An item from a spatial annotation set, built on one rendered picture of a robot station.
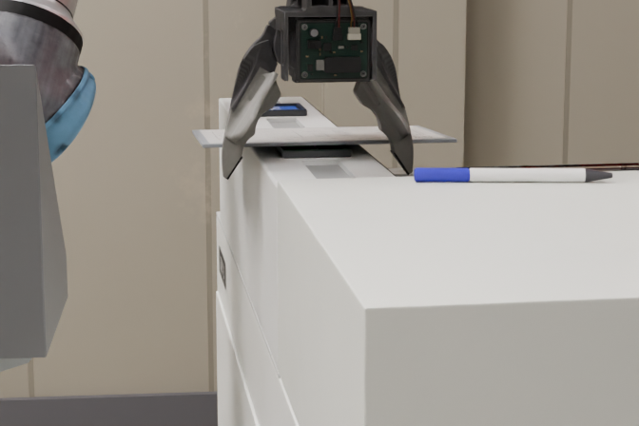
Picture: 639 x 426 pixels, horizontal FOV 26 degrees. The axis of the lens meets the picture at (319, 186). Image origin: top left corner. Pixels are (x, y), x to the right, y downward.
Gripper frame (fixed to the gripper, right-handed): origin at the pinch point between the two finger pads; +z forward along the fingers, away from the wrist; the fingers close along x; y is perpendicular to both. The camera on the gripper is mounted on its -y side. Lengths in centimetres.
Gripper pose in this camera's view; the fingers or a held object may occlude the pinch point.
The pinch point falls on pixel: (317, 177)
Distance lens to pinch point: 112.6
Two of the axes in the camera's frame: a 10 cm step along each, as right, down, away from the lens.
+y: 1.5, 1.8, -9.7
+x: 9.9, -0.3, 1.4
